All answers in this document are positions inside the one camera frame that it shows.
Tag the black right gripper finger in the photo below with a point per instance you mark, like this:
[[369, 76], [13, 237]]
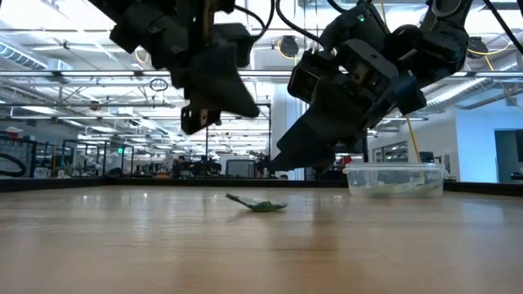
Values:
[[352, 136], [302, 151]]

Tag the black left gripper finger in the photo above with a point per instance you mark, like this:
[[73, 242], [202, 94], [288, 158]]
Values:
[[229, 96], [200, 118]]

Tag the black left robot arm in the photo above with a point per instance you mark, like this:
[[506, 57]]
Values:
[[143, 28]]

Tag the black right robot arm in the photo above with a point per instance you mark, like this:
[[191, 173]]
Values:
[[441, 45]]

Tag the white building column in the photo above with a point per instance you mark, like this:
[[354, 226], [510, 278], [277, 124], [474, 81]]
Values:
[[282, 114]]

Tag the clear plastic bin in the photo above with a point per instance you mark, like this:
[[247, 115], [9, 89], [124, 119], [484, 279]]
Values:
[[392, 173]]

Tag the long ceiling light strip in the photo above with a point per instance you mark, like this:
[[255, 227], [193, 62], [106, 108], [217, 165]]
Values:
[[122, 74]]

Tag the black office chair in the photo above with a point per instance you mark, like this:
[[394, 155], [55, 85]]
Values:
[[427, 157]]

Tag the black metal workstation frame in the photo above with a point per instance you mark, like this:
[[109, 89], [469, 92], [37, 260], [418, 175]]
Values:
[[206, 143]]

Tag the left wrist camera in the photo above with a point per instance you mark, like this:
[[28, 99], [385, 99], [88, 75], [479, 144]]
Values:
[[237, 45]]

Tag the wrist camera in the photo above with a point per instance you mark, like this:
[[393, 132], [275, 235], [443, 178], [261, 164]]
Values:
[[237, 45], [306, 83]]

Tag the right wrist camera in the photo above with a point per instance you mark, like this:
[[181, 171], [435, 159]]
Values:
[[306, 83]]

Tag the black table edge rail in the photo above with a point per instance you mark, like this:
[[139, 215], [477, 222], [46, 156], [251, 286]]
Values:
[[122, 183]]

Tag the black metal frame rack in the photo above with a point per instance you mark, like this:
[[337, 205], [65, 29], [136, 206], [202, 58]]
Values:
[[98, 141], [34, 159]]

